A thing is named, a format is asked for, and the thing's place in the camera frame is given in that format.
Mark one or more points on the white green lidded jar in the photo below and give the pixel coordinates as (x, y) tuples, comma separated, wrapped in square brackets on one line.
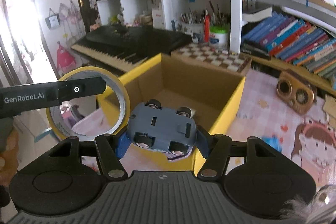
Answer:
[(219, 37)]

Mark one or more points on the checkered chess board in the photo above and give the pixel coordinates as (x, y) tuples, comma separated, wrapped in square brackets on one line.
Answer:
[(222, 60)]

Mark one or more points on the grey toy car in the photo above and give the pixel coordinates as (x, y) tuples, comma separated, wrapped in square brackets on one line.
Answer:
[(162, 129)]

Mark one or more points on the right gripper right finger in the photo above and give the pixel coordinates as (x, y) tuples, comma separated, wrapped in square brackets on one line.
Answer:
[(215, 149)]

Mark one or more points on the brown retro speaker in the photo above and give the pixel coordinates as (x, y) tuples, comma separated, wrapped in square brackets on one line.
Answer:
[(297, 92)]

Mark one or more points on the yellow tape roll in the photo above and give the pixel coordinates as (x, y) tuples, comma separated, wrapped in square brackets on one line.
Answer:
[(90, 116)]

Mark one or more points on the wooden bookshelf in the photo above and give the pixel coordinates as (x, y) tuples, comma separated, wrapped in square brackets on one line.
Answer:
[(293, 34)]

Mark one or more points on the white pen holder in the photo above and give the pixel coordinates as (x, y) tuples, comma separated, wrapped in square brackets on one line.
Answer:
[(196, 31)]

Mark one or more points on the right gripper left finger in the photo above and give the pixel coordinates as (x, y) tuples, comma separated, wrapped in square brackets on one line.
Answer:
[(110, 149)]

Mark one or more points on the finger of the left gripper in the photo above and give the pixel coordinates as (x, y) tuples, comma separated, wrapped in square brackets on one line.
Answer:
[(71, 89)]

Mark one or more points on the white cubby shelf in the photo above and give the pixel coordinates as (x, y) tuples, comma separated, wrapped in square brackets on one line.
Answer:
[(170, 14)]

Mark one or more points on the black electronic keyboard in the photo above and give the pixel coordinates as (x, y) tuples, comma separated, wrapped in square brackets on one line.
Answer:
[(125, 48)]

